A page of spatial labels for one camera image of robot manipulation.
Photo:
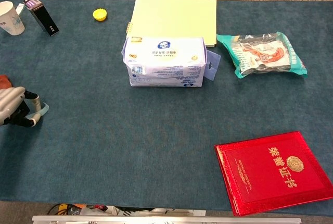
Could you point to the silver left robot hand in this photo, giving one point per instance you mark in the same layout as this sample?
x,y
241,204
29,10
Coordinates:
x,y
10,101

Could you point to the blue tissue pack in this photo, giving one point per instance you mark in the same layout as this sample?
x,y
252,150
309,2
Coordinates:
x,y
164,60

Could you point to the brown cloth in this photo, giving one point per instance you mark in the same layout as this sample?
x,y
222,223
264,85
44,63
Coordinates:
x,y
3,81

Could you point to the black purple carton box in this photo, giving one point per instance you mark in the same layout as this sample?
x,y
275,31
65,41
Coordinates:
x,y
41,17

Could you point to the yellow bottle cap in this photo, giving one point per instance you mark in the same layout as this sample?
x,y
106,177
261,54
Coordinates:
x,y
100,15

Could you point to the white plastic bag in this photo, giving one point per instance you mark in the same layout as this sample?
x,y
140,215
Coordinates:
x,y
99,210

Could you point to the cream spiral notebook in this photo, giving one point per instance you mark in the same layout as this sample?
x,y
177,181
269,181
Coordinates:
x,y
174,18

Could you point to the teal sausage snack bag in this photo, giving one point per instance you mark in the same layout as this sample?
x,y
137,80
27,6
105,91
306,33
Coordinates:
x,y
262,54

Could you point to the red certificate book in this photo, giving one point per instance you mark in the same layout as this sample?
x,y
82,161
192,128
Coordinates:
x,y
273,172

